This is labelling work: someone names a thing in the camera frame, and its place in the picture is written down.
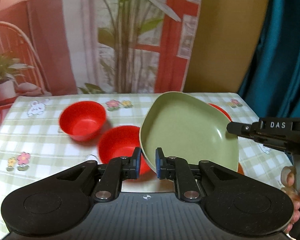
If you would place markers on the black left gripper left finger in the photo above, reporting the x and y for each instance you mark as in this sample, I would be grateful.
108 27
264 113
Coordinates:
110 176

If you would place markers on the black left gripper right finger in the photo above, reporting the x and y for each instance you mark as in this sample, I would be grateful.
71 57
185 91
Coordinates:
182 173

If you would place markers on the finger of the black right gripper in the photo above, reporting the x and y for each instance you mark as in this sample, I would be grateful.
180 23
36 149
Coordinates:
241 129

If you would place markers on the green square plate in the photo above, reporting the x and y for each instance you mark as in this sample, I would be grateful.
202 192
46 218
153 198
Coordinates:
186 127

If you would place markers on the red bowl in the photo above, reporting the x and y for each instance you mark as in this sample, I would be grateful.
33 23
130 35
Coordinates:
119 141
82 121

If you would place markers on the person's right hand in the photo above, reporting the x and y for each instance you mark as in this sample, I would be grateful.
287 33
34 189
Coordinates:
287 180

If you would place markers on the teal curtain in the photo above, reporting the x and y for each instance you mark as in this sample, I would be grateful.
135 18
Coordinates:
271 86

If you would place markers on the printed backdrop cloth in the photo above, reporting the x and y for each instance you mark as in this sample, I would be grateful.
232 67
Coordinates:
65 47

